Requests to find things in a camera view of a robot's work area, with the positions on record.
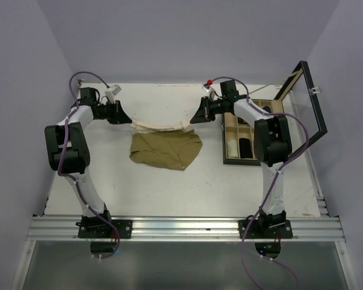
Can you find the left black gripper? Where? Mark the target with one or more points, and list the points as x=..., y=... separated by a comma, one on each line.
x=119, y=116

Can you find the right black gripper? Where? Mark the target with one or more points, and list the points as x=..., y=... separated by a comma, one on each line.
x=204, y=113

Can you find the khaki underwear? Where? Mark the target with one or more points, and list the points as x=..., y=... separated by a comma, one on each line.
x=168, y=147

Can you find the brown underwear beige waistband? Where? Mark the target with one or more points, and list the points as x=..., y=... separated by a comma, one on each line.
x=241, y=121

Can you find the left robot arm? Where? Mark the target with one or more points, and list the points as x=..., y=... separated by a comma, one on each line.
x=69, y=156

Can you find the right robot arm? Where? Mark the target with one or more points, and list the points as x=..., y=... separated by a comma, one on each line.
x=272, y=147

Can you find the rolled cream underwear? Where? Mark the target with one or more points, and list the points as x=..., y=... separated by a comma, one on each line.
x=232, y=148

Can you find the rolled black underwear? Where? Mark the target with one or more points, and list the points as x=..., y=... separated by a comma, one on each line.
x=245, y=148

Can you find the rolled navy underwear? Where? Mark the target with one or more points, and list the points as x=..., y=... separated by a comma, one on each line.
x=267, y=109

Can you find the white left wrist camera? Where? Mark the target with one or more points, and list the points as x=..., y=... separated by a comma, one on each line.
x=111, y=92

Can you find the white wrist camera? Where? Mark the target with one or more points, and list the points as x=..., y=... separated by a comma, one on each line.
x=207, y=87
x=111, y=92

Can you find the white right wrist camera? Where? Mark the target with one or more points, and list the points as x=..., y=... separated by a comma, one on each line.
x=207, y=87

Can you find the aluminium mounting rail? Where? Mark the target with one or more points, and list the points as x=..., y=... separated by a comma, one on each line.
x=188, y=229

